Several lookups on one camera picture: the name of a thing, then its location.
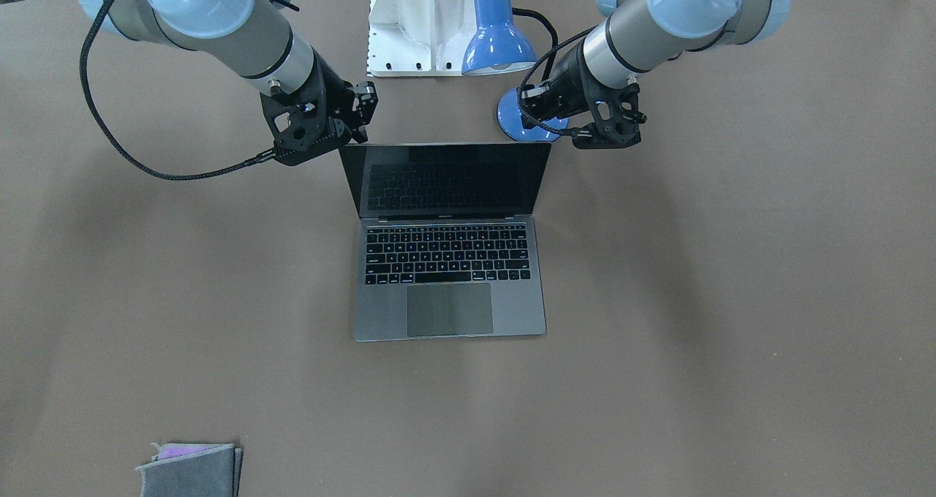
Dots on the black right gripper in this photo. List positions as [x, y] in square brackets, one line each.
[335, 90]

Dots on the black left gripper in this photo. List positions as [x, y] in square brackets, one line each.
[561, 86]

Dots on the grey laptop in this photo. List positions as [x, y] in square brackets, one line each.
[446, 245]

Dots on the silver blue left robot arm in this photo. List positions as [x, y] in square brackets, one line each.
[639, 35]

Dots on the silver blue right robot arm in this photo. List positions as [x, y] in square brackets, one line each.
[251, 37]

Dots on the blue desk lamp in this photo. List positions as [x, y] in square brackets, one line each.
[499, 47]

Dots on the pink folded cloth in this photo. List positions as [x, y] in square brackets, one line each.
[176, 450]

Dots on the grey folded cloth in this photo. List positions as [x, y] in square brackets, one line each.
[213, 473]

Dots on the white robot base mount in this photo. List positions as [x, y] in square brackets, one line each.
[419, 38]

